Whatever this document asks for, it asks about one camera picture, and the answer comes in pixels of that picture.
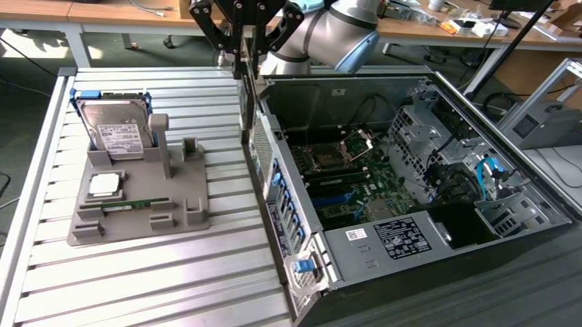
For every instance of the open grey PC case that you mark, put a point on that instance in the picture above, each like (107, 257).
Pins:
(286, 102)

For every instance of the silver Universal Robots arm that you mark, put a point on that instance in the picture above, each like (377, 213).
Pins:
(328, 34)

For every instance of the grey plastic parts rack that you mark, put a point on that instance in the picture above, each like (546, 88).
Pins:
(131, 190)

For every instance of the grey computer tower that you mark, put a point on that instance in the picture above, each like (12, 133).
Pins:
(550, 129)

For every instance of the white cup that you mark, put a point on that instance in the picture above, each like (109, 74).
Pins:
(437, 4)

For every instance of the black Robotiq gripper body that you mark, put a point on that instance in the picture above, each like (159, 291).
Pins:
(247, 5)

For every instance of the green RAM stick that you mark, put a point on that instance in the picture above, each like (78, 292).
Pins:
(137, 204)

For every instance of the grey metal box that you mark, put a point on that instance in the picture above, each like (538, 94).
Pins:
(398, 10)

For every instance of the CPU socket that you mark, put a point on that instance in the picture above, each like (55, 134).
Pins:
(325, 158)

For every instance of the brown cardboard box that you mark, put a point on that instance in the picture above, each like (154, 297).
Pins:
(568, 20)

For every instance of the green motherboard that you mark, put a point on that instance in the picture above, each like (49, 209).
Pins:
(386, 184)

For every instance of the wooden desk grey frame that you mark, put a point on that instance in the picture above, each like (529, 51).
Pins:
(91, 10)
(409, 30)

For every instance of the black tripod pole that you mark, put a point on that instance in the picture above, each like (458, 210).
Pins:
(513, 47)

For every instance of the graphics card with metal bracket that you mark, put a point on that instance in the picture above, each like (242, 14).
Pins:
(247, 95)

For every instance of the blue case latch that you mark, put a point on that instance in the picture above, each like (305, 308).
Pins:
(302, 266)

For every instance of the hard disk in blue frame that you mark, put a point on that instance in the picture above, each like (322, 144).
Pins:
(118, 129)

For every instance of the metal socket cover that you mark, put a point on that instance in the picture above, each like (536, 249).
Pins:
(360, 144)

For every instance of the grey chipset heatsink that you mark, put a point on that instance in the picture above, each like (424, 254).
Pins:
(380, 209)

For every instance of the grey disk bay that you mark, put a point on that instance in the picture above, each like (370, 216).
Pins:
(514, 218)

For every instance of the black monitor stand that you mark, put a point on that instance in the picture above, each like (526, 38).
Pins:
(518, 4)

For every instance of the chair caster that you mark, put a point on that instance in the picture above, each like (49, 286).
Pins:
(169, 41)

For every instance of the orange white small box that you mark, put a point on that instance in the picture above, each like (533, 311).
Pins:
(454, 25)

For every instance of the perforated metal drive cage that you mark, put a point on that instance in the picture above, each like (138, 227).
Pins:
(409, 160)

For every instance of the aluminium profile frame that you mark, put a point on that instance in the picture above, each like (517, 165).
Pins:
(574, 64)

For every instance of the silver CPU chip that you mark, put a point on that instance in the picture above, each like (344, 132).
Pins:
(105, 185)

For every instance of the grey power supply unit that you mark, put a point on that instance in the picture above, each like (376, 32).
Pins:
(350, 255)

